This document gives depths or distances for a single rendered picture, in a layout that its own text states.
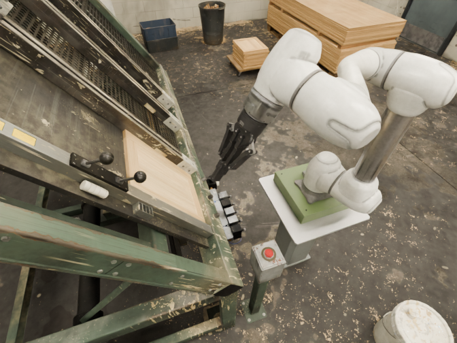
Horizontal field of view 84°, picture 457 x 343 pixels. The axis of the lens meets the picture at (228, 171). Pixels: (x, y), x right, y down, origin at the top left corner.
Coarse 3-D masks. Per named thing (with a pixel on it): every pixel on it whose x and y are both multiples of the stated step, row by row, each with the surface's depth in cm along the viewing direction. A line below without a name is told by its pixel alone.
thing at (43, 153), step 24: (0, 120) 60; (0, 144) 60; (24, 144) 62; (48, 144) 68; (48, 168) 68; (72, 168) 71; (120, 192) 83; (144, 192) 94; (168, 216) 102; (192, 216) 116
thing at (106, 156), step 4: (104, 152) 68; (108, 152) 68; (100, 156) 67; (104, 156) 67; (108, 156) 67; (112, 156) 69; (84, 160) 73; (92, 160) 72; (96, 160) 70; (100, 160) 67; (104, 160) 67; (108, 160) 68; (112, 160) 69; (84, 164) 73; (88, 164) 73; (104, 164) 68; (108, 164) 68
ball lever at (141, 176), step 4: (136, 172) 77; (140, 172) 77; (144, 172) 78; (136, 176) 76; (140, 176) 76; (144, 176) 77; (116, 180) 82; (120, 180) 82; (124, 180) 81; (128, 180) 80; (136, 180) 76; (140, 180) 76; (144, 180) 77
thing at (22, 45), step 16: (0, 0) 76; (0, 16) 76; (0, 32) 78; (16, 32) 80; (16, 48) 82; (32, 48) 83; (32, 64) 86; (48, 64) 88; (64, 64) 93; (64, 80) 93; (80, 80) 96; (80, 96) 99; (96, 96) 101; (96, 112) 105; (112, 112) 108; (128, 112) 115; (128, 128) 115; (144, 128) 120; (160, 144) 128; (176, 160) 139
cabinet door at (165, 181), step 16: (128, 144) 109; (144, 144) 123; (128, 160) 102; (144, 160) 114; (160, 160) 128; (128, 176) 96; (160, 176) 118; (176, 176) 133; (160, 192) 109; (176, 192) 122; (192, 192) 139; (192, 208) 127
